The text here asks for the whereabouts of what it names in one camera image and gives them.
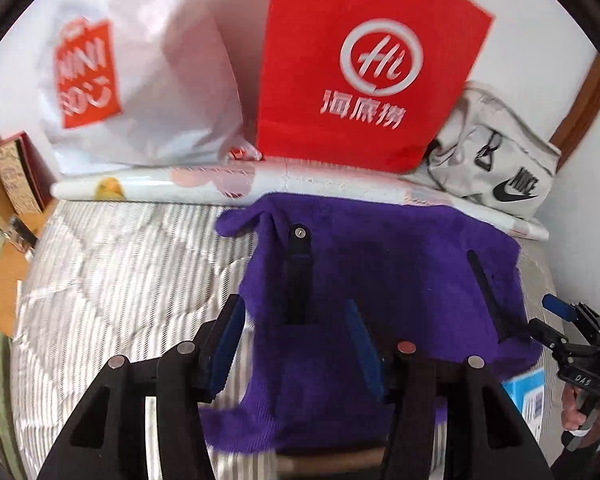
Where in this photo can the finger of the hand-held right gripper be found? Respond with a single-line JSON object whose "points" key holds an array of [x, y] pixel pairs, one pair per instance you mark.
{"points": [[487, 295], [559, 307]]}

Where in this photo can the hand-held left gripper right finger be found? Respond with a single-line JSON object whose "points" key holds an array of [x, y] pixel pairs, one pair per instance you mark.
{"points": [[365, 352]]}

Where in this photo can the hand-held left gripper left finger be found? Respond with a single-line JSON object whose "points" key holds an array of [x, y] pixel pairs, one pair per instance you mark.
{"points": [[227, 342]]}

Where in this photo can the blue tissue pack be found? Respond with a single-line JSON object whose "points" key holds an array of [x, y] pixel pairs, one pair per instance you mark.
{"points": [[525, 390]]}

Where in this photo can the purple fleece cloth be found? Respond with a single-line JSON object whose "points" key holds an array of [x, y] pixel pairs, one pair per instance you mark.
{"points": [[405, 270]]}

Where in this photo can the grey canvas shoulder bag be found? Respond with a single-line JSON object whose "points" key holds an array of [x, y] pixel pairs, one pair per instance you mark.
{"points": [[510, 150]]}

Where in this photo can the person's right hand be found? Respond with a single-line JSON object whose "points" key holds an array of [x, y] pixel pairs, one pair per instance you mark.
{"points": [[575, 410]]}

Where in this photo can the black bar with metal cap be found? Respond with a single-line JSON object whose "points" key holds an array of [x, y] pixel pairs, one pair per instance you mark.
{"points": [[300, 270]]}

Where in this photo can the striped quilted mattress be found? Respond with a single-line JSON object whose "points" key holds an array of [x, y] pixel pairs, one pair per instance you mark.
{"points": [[130, 285]]}

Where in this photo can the rolled white printed paper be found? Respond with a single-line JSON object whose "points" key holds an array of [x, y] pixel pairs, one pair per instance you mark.
{"points": [[155, 187]]}

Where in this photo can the wooden headboard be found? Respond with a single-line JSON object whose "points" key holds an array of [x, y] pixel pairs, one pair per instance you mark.
{"points": [[2, 290]]}

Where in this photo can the white plastic shopping bag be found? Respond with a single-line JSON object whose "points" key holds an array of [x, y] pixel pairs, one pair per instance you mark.
{"points": [[170, 85]]}

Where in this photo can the brown patterned box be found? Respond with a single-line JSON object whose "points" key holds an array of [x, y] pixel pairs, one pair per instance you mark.
{"points": [[17, 175]]}

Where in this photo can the red paper shopping bag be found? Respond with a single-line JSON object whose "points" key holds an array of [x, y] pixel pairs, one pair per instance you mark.
{"points": [[305, 35]]}

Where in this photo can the brown wooden frame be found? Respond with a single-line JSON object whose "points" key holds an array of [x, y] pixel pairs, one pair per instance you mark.
{"points": [[582, 105]]}

